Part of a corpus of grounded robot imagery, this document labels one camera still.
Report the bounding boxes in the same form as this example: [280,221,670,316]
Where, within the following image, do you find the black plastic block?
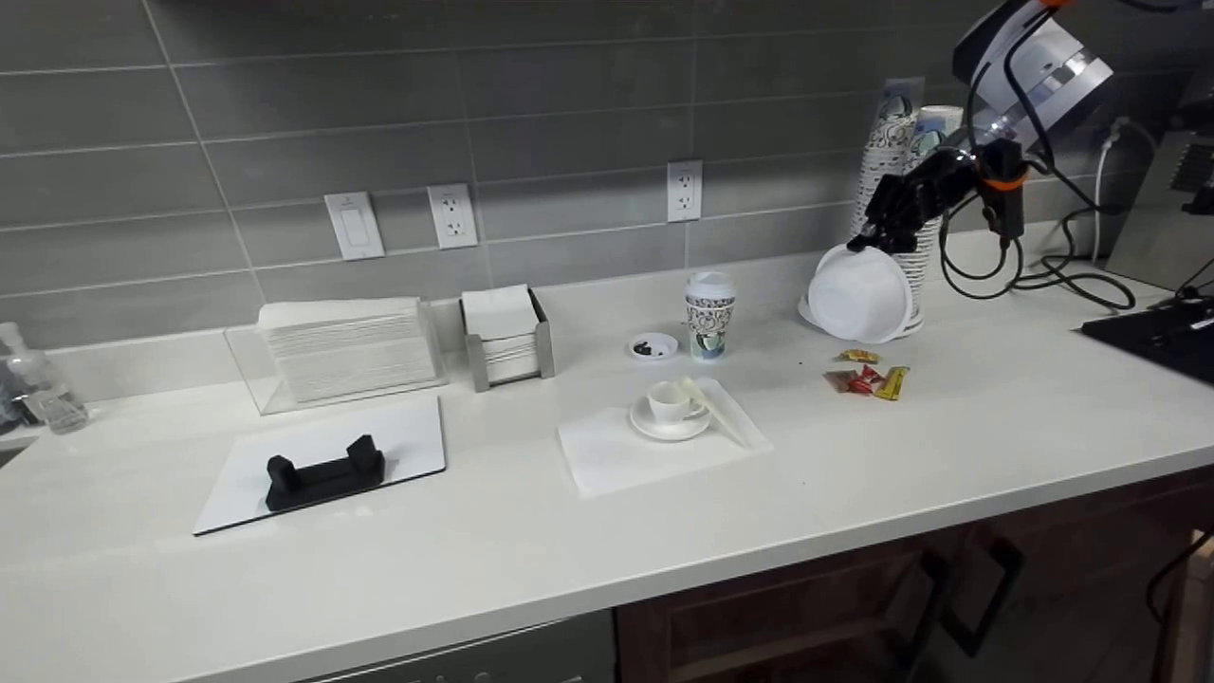
[261,433,386,517]

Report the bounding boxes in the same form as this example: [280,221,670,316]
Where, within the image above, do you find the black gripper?
[845,143,990,256]

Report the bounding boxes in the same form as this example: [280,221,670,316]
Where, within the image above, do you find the printed paper cup with lid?
[684,268,738,369]

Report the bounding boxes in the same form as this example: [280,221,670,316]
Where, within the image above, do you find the printed paper cup stack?
[859,87,925,213]

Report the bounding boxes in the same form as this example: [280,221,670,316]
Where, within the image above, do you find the small white lid dish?
[624,328,684,364]

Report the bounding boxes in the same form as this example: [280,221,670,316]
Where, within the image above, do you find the white cable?
[1087,115,1150,264]

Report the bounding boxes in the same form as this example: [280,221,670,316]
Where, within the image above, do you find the white wall outlet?
[424,181,481,250]
[665,155,710,229]

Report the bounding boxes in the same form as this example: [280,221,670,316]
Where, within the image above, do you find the long yellow packet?
[872,364,914,406]

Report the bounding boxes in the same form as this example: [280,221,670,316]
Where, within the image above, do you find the crumpled clear plastic item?
[0,318,89,440]

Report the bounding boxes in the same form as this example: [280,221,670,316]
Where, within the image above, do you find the small white cup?
[643,377,713,427]

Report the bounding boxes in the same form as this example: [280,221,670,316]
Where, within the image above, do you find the black flat appliance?
[1076,294,1214,389]

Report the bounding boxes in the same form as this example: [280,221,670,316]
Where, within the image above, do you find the clear acrylic napkin box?
[222,294,446,417]

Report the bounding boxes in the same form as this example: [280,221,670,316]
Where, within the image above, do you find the clear plastic napkin box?
[256,294,438,406]

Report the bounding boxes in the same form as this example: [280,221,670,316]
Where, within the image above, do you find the black cabinet handle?
[943,528,1029,661]

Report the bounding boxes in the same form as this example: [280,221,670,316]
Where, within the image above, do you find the white paper napkin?
[552,377,775,501]

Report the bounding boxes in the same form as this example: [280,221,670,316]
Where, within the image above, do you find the dark wood base cabinet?
[614,468,1214,683]

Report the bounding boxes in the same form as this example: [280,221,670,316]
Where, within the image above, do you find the white wall switch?
[319,188,386,261]

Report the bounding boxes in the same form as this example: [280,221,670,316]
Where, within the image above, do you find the white foam bowl plate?
[797,240,916,350]

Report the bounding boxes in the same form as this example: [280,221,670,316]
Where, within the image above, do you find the white cup on saucer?
[624,389,716,447]

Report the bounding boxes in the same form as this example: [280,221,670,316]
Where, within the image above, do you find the flat white board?
[188,389,450,540]

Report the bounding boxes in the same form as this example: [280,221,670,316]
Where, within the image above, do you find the white napkins in metal holder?
[457,285,541,382]

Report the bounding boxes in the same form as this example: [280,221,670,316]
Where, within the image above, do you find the white stirrer stick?
[679,377,751,447]

